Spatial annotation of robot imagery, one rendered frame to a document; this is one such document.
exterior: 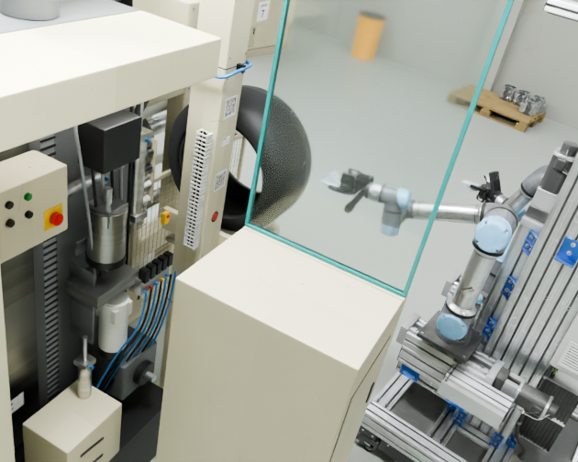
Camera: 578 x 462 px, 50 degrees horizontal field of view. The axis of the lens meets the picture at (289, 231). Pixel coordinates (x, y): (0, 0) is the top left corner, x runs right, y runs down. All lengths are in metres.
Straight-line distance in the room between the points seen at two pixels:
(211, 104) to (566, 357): 1.66
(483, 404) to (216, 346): 1.24
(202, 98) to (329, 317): 0.91
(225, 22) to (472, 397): 1.67
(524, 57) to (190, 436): 7.35
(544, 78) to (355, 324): 7.19
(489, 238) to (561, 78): 6.46
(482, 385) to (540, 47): 6.42
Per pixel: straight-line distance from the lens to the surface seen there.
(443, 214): 2.42
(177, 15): 2.33
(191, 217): 2.30
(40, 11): 1.80
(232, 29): 2.05
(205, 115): 2.17
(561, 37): 8.54
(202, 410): 1.93
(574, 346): 2.64
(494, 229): 2.22
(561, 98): 8.62
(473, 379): 2.67
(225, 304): 1.63
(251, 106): 2.36
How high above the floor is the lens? 2.30
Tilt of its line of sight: 31 degrees down
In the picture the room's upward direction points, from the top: 12 degrees clockwise
